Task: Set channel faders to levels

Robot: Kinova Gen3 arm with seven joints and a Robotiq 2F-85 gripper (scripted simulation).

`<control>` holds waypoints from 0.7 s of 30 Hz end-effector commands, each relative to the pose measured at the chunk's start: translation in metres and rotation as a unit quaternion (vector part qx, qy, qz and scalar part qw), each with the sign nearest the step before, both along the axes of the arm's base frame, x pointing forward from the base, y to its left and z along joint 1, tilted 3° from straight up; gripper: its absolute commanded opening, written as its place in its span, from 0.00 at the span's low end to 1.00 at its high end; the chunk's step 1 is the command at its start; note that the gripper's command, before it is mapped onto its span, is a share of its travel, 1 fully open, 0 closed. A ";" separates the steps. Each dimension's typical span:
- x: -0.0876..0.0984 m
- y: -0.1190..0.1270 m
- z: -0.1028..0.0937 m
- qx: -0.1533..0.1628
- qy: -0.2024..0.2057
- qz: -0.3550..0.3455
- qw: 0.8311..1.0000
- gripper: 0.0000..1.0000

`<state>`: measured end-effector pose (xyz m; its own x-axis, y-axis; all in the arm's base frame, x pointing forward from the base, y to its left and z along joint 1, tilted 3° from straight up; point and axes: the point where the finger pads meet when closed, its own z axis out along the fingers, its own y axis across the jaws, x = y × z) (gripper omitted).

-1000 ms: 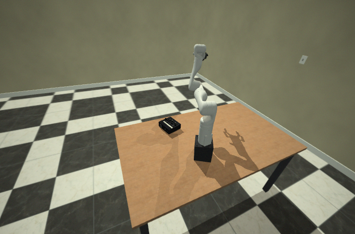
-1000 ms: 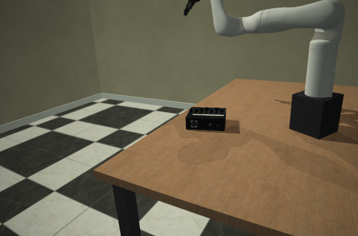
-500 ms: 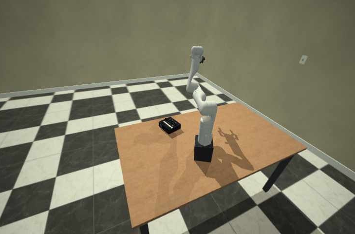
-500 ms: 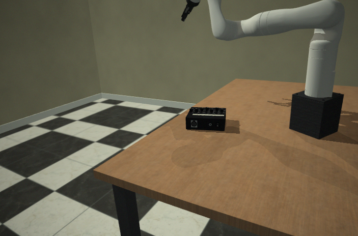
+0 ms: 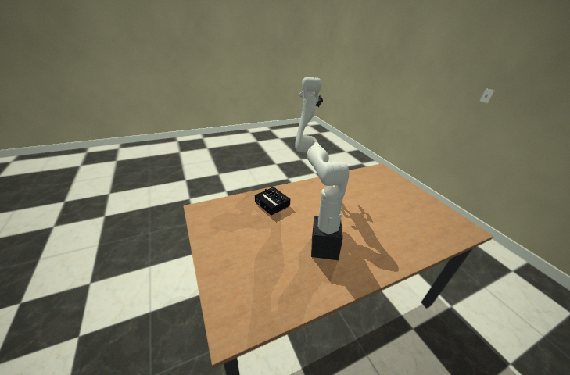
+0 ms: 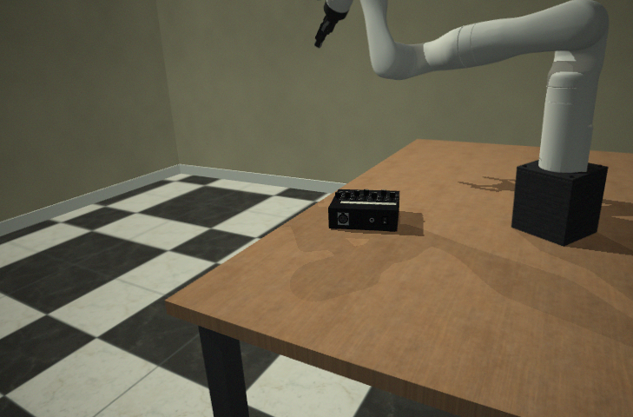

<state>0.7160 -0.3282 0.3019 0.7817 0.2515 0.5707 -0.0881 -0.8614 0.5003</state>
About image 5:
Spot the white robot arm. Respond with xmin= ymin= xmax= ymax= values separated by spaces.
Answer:
xmin=295 ymin=77 xmax=349 ymax=234

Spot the black lighting desk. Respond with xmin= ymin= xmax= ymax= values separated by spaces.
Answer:
xmin=255 ymin=187 xmax=291 ymax=216

